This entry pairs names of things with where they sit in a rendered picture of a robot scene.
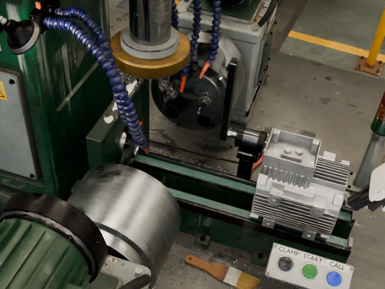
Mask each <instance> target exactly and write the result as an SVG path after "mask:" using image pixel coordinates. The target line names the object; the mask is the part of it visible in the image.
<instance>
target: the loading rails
mask: <svg viewBox="0 0 385 289"><path fill-rule="evenodd" d="M134 168H136V169H139V170H141V171H142V170H145V171H146V172H147V174H149V175H151V176H152V177H154V178H156V179H157V180H158V181H159V182H161V180H162V179H163V178H164V177H165V178H166V182H165V184H164V186H165V187H166V188H167V189H168V190H169V191H170V192H171V194H172V195H173V196H174V197H175V199H176V201H177V202H178V204H179V207H180V209H181V212H182V224H181V226H180V229H179V231H181V232H184V233H188V234H190V235H193V236H196V238H195V240H194V246H196V247H200V248H203V249H208V247H209V245H210V242H211V241H213V242H216V243H220V244H223V245H227V246H230V247H233V248H236V249H240V250H242V251H246V252H249V253H253V257H252V260H251V263H252V264H255V265H258V266H261V267H264V268H265V267H266V263H267V260H268V258H269V255H270V252H271V248H272V244H273V242H274V243H278V244H282V245H286V246H288V247H292V248H295V249H299V250H301V251H305V252H309V253H312V254H315V255H318V256H322V257H326V258H328V259H332V260H335V261H339V262H341V263H345V264H346V262H347V260H348V258H349V256H350V254H351V251H352V245H353V238H352V237H349V234H350V233H351V230H352V228H353V225H354V223H355V221H356V214H357V211H356V210H354V209H353V208H350V207H348V206H344V205H342V207H341V208H340V212H339V215H338V218H337V221H336V224H335V226H334V228H333V231H332V233H331V235H330V238H329V239H325V238H322V237H320V233H316V237H315V239H314V241H312V240H308V239H305V238H302V231H299V230H297V229H293V228H289V227H287V226H283V225H279V224H276V223H275V225H274V228H273V229H272V228H268V227H265V226H262V221H263V218H264V217H262V216H259V218H254V217H250V212H251V209H252V202H253V197H254V192H255V189H256V185H257V181H254V180H251V179H247V178H243V177H239V176H237V175H232V174H229V173H225V172H222V171H218V170H214V169H211V168H208V167H204V166H200V165H196V164H193V163H190V162H186V161H182V160H179V159H175V158H171V157H168V156H165V155H161V154H157V153H153V152H150V151H149V152H148V153H147V154H146V153H145V152H144V150H143V149H139V151H138V155H137V156H136V158H135V160H134ZM348 237H349V239H348Z"/></svg>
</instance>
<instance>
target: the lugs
mask: <svg viewBox="0 0 385 289"><path fill-rule="evenodd" d="M340 163H343V164H346V165H349V164H350V162H349V161H345V160H340ZM267 180H268V175H265V174H261V173H259V176H258V180H257V184H260V185H264V186H266V183H267ZM343 201H344V197H343V196H340V195H337V194H334V196H333V201H332V205H335V206H339V207H342V205H343ZM250 217H254V218H259V216H258V215H256V214H252V213H250ZM320 237H322V238H325V239H329V238H330V236H327V235H323V234H320Z"/></svg>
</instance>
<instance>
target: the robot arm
mask: <svg viewBox="0 0 385 289"><path fill-rule="evenodd" d="M347 205H349V206H350V207H351V208H353V209H354V210H356V211H357V210H359V209H361V208H363V207H365V206H367V205H368V209H369V210H371V211H372V212H373V211H375V210H376V209H377V208H378V207H380V206H382V211H384V212H385V163H384V164H382V165H380V166H379V167H377V168H376V169H375V170H374V171H373V172H372V174H371V179H370V182H369V183H368V184H366V186H364V187H363V188H362V189H361V191H359V192H357V193H355V194H354V195H352V196H350V197H348V199H347Z"/></svg>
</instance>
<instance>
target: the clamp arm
mask: <svg viewBox="0 0 385 289"><path fill-rule="evenodd" d="M238 66H239V59H238V58H234V57H232V58H231V60H230V62H229V63H228V65H227V67H226V71H228V74H227V83H226V91H225V100H224V105H223V111H222V113H221V116H220V119H222V123H221V132H220V137H219V139H220V140H224V141H226V140H227V138H230V137H229V136H230V134H228V132H229V133H231V131H232V130H231V129H230V122H231V114H232V109H233V101H234V94H235V86H236V81H237V73H238ZM230 130H231V131H230Z"/></svg>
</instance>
